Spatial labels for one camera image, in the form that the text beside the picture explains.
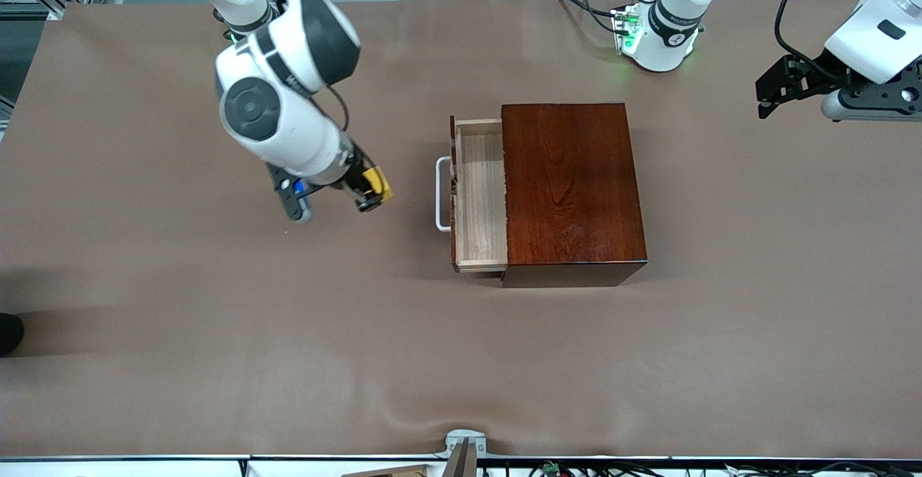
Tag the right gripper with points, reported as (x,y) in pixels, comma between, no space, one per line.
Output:
(352,175)

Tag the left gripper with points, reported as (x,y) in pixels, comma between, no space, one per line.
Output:
(812,78)

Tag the yellow block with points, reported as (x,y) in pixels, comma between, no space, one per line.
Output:
(380,183)

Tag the wooden drawer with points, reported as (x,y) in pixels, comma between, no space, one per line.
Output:
(479,189)

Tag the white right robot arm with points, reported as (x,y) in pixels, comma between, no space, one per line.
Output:
(274,109)

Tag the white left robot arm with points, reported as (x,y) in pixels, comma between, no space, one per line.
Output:
(666,37)

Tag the large table cover mat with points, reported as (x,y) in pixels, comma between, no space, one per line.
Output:
(360,354)

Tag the dark brown wooden cabinet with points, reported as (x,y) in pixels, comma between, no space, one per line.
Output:
(576,196)

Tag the light wooden board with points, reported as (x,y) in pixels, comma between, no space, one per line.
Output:
(389,473)

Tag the black round object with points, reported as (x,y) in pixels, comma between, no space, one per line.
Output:
(9,334)

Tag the grey metal clamp bracket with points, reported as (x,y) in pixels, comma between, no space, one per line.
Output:
(461,435)

